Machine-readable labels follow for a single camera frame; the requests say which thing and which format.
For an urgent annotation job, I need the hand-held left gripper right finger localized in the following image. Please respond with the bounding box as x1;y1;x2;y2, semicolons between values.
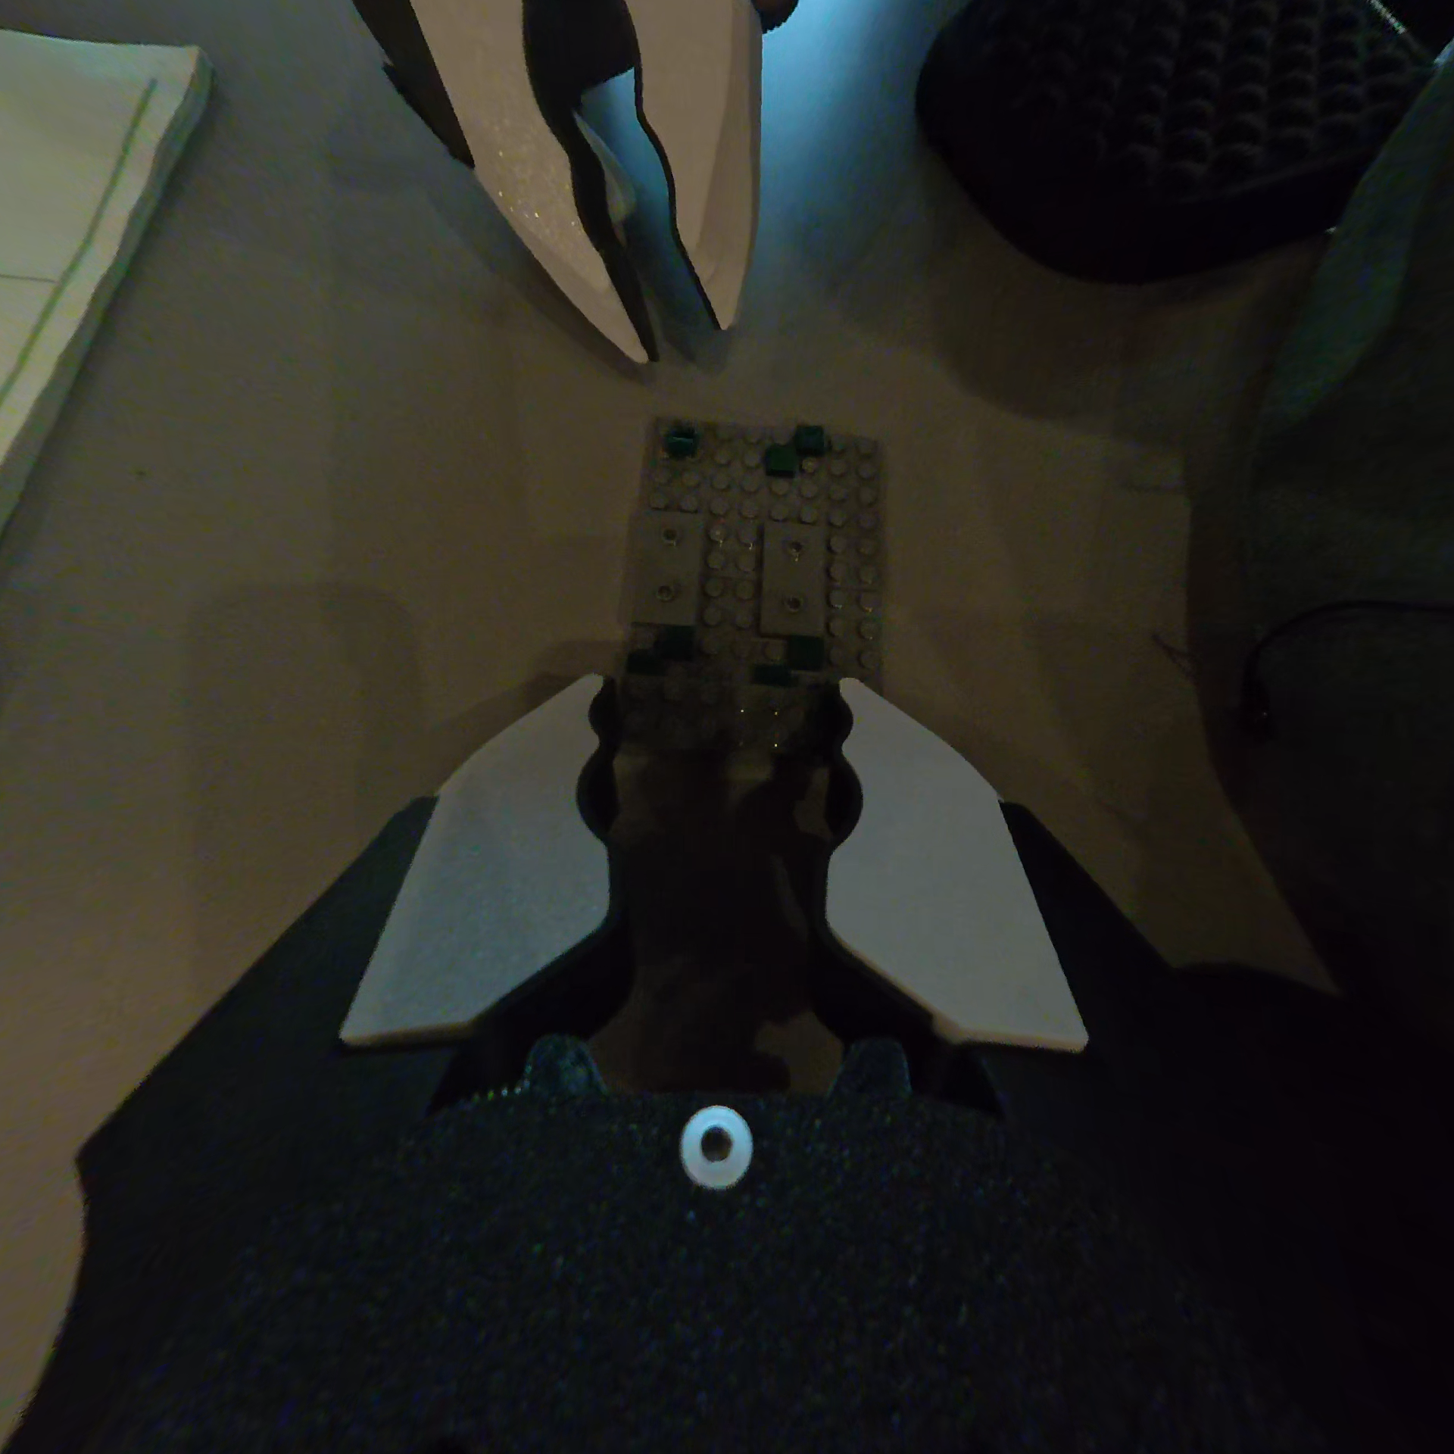
819;677;1089;1051

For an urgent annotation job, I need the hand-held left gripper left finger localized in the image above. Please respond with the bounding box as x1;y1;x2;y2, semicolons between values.
339;671;627;1047

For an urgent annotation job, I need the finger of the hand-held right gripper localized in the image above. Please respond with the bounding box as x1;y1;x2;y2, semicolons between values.
627;0;763;333
407;0;662;364

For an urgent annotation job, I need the grey long building brick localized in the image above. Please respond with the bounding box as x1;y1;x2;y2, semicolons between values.
619;678;823;751

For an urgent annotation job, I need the grey studded building baseplate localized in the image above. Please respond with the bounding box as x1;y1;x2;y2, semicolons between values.
612;416;886;753

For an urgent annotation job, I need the open white instruction booklet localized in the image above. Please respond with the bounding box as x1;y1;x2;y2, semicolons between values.
0;28;216;535

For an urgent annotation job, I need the black honeycomb cushion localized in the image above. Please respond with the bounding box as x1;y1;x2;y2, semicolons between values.
913;0;1437;284

